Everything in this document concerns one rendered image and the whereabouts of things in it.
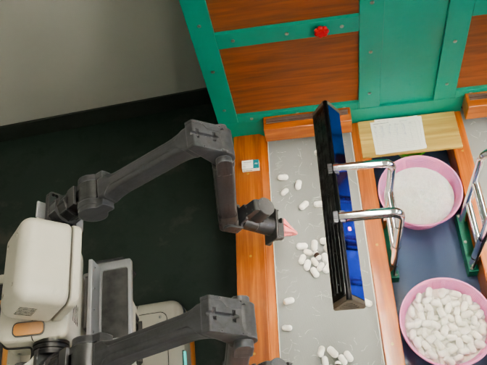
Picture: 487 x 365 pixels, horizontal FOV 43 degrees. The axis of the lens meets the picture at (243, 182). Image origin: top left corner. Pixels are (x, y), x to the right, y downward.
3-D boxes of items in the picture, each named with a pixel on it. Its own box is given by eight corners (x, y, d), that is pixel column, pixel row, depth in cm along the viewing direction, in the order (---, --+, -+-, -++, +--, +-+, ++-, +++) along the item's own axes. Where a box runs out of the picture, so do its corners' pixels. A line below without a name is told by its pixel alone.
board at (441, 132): (362, 158, 208) (362, 156, 207) (357, 123, 216) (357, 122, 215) (462, 148, 204) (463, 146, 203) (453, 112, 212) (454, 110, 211)
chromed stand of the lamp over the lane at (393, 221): (338, 287, 195) (334, 223, 158) (332, 231, 206) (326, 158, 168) (398, 282, 193) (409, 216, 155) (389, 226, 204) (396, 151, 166)
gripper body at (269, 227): (280, 209, 189) (260, 203, 186) (282, 238, 184) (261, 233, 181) (268, 217, 194) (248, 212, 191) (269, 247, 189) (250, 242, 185)
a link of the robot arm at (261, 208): (217, 205, 183) (221, 231, 179) (237, 187, 175) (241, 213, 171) (250, 211, 189) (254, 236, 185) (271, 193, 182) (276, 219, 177)
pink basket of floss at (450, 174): (425, 254, 197) (427, 241, 189) (361, 206, 209) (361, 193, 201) (475, 200, 204) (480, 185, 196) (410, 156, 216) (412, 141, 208)
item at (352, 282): (333, 311, 154) (333, 301, 148) (312, 116, 187) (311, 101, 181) (365, 309, 153) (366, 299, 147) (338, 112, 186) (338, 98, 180)
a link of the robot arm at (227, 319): (219, 280, 118) (222, 330, 113) (259, 299, 128) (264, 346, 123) (64, 341, 139) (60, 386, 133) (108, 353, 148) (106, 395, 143)
